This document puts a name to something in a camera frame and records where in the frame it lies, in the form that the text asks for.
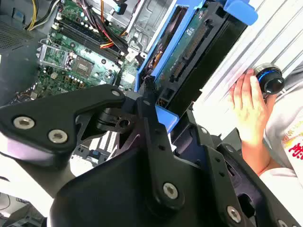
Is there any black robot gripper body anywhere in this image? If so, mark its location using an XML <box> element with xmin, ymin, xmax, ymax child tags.
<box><xmin>48</xmin><ymin>146</ymin><xmax>253</xmax><ymax>227</ymax></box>

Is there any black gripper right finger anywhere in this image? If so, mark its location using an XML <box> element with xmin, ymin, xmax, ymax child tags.
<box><xmin>169</xmin><ymin>109</ymin><xmax>303</xmax><ymax>227</ymax></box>

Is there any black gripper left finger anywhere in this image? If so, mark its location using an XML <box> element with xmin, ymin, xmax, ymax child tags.
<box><xmin>0</xmin><ymin>75</ymin><xmax>187</xmax><ymax>214</ymax></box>

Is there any blue disk data wire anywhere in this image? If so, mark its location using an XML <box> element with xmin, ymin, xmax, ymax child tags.
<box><xmin>113</xmin><ymin>0</ymin><xmax>129</xmax><ymax>15</ymax></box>

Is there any hard disk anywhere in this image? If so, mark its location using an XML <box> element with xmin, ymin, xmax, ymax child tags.
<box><xmin>134</xmin><ymin>0</ymin><xmax>258</xmax><ymax>134</ymax></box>

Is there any person's bare hand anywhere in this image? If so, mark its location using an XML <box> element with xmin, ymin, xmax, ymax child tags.
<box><xmin>228</xmin><ymin>69</ymin><xmax>277</xmax><ymax>143</ymax></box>

